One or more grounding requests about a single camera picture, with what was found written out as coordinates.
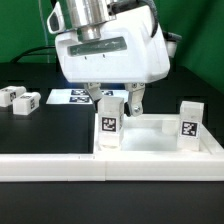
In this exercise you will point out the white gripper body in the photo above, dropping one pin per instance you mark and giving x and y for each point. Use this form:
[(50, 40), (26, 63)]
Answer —
[(127, 52)]

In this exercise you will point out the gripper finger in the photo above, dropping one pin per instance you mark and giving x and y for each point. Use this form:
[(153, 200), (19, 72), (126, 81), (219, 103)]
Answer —
[(133, 107), (94, 90)]

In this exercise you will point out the white square tabletop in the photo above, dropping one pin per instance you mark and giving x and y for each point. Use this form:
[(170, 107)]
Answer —
[(158, 134)]

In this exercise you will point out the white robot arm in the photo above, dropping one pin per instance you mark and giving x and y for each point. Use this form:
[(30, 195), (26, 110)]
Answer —
[(88, 15)]

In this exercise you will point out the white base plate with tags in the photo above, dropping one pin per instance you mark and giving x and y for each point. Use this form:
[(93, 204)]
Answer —
[(80, 96)]

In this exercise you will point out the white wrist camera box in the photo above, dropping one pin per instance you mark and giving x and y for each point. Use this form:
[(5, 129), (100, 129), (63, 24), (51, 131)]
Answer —
[(56, 21)]

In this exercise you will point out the white L-shaped fence wall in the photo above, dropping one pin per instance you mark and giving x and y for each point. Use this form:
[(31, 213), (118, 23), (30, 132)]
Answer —
[(122, 166)]

